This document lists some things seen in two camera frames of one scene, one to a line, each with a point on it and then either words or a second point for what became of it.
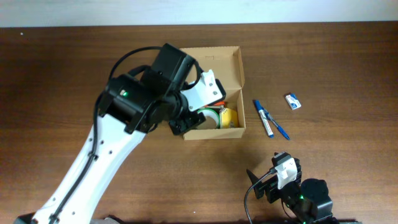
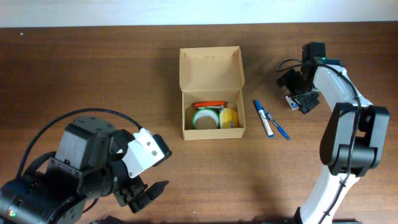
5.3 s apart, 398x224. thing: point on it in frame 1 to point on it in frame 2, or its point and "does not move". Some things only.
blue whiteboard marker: x=264 y=118 does not move
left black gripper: x=189 y=121 to x=132 y=195
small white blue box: x=293 y=101 does not move
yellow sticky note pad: x=229 y=119 does not move
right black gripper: x=267 y=189 to x=302 y=92
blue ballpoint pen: x=270 y=117 does not move
